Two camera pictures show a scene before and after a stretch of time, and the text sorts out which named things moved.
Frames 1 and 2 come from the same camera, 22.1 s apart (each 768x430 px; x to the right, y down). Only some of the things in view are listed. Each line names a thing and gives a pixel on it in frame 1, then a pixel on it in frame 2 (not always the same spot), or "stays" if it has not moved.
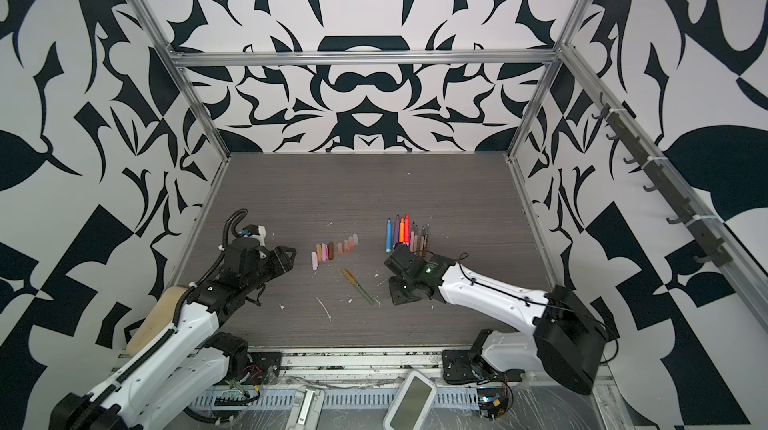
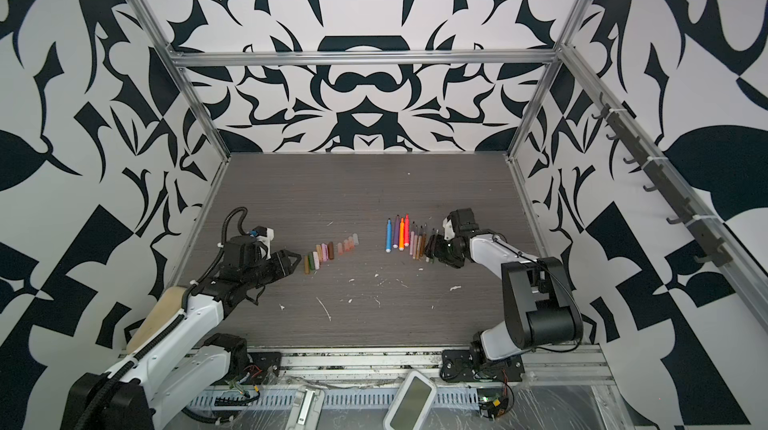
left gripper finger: (278, 261) stays
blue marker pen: (389, 236) stays
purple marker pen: (397, 230) stays
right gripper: (397, 298) → (436, 243)
